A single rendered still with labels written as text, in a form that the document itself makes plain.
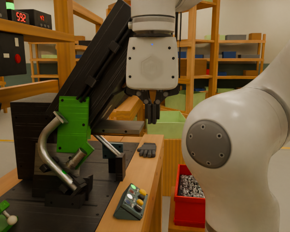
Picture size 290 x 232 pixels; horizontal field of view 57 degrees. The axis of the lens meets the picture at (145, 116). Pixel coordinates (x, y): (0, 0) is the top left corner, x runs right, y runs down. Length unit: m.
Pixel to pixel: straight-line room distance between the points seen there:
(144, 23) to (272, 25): 10.11
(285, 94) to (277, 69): 0.04
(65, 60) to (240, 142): 1.59
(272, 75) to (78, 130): 0.73
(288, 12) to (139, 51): 10.35
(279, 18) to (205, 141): 10.36
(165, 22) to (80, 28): 9.98
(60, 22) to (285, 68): 1.58
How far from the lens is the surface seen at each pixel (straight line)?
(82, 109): 1.02
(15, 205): 1.11
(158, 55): 0.51
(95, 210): 0.99
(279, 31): 10.64
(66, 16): 1.85
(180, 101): 3.67
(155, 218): 2.02
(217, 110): 0.35
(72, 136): 1.03
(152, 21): 0.50
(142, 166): 1.32
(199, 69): 3.76
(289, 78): 0.44
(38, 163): 1.11
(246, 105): 0.37
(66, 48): 1.84
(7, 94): 1.41
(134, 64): 0.52
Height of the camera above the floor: 1.41
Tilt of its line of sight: 12 degrees down
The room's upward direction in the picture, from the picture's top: straight up
